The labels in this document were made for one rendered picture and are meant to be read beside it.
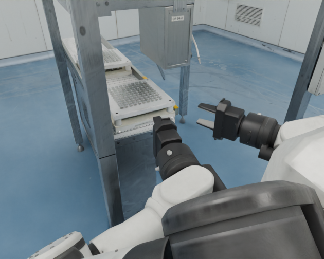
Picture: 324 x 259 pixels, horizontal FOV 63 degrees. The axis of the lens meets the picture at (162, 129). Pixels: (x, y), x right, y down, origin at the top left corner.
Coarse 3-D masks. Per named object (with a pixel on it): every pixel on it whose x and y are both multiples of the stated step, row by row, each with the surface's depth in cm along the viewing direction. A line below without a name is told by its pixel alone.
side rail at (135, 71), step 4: (104, 40) 178; (104, 44) 180; (108, 44) 171; (112, 48) 164; (132, 68) 138; (136, 68) 137; (132, 72) 140; (136, 72) 134; (140, 72) 132; (136, 76) 135; (140, 76) 129; (176, 108) 103; (176, 112) 104
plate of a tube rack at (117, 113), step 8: (144, 80) 116; (160, 88) 109; (136, 96) 103; (168, 96) 103; (112, 104) 98; (144, 104) 98; (152, 104) 98; (160, 104) 98; (168, 104) 99; (112, 112) 93; (120, 112) 93; (128, 112) 93; (136, 112) 95; (144, 112) 96
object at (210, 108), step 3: (198, 105) 75; (201, 105) 75; (204, 105) 75; (207, 105) 75; (210, 105) 75; (213, 105) 75; (201, 108) 75; (204, 108) 74; (207, 108) 73; (210, 108) 73; (213, 108) 73; (216, 108) 72; (207, 111) 74; (210, 111) 73; (213, 111) 72
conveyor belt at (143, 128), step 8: (64, 40) 190; (72, 40) 190; (72, 48) 175; (104, 48) 175; (72, 56) 163; (112, 80) 133; (120, 80) 133; (128, 80) 133; (136, 80) 133; (136, 128) 100; (144, 128) 101; (152, 128) 102; (120, 136) 98; (128, 136) 99
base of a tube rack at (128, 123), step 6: (144, 114) 101; (150, 114) 101; (156, 114) 101; (162, 114) 101; (168, 114) 102; (174, 114) 103; (126, 120) 98; (132, 120) 98; (138, 120) 98; (144, 120) 98; (150, 120) 99; (114, 126) 95; (120, 126) 95; (126, 126) 96; (132, 126) 97
